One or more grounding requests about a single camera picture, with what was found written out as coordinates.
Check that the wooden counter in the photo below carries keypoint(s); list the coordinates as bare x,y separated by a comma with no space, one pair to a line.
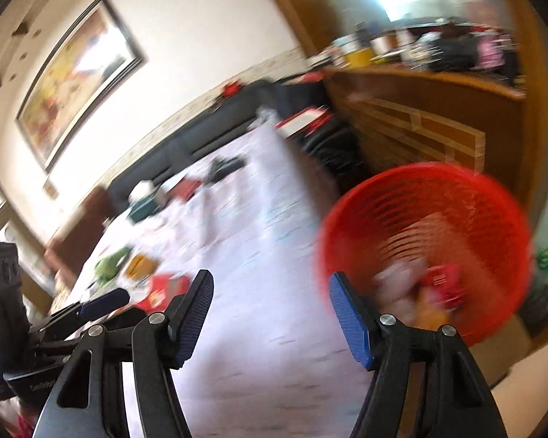
438,100

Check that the red plastic mesh basket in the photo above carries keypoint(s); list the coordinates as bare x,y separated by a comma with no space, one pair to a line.
484,219

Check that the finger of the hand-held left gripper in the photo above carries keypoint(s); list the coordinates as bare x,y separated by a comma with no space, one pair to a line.
118,318
105,300

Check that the black leather sofa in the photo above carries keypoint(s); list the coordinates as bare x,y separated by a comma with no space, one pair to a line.
210,132

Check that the red cloth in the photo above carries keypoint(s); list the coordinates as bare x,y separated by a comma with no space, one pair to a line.
230,89

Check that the clear plastic bag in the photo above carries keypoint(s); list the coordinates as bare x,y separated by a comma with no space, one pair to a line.
265,115

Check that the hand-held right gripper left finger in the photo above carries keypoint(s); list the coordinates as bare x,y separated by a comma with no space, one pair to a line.
189,324

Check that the small red packet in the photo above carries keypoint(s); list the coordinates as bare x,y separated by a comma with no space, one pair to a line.
443,285

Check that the green fluffy towel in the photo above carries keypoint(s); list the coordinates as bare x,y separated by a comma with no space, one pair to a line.
112,262

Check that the crumpled white tissue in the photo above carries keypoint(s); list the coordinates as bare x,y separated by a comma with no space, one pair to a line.
397,283

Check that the flat red foil packet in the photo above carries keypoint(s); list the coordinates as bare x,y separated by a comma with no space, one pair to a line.
189,187

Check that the floral pink tablecloth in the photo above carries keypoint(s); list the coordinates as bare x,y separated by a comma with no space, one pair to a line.
265,246

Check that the clutter of bottles and jars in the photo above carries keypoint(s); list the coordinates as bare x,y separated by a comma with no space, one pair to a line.
415,45

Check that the yellow square container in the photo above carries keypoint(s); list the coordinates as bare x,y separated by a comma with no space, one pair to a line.
141,267

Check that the dark bag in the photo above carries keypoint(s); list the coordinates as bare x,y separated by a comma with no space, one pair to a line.
329,150

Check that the brown armchair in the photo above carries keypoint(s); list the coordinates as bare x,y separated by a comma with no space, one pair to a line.
86,219

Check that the dark red snack packet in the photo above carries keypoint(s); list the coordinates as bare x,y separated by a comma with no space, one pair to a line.
164,289

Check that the framed horse painting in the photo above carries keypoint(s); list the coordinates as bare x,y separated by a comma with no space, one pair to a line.
73,82

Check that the black toy pistol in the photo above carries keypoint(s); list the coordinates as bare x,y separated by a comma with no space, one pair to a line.
226,166

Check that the red white flat box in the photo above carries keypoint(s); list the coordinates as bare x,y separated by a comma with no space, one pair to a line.
301,121

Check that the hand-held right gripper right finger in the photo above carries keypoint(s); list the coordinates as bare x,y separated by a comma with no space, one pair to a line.
351,324

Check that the green tissue box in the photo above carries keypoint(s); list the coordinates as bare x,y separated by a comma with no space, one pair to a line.
144,207

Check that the small wall plaque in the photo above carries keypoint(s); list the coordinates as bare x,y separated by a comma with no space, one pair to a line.
50,189

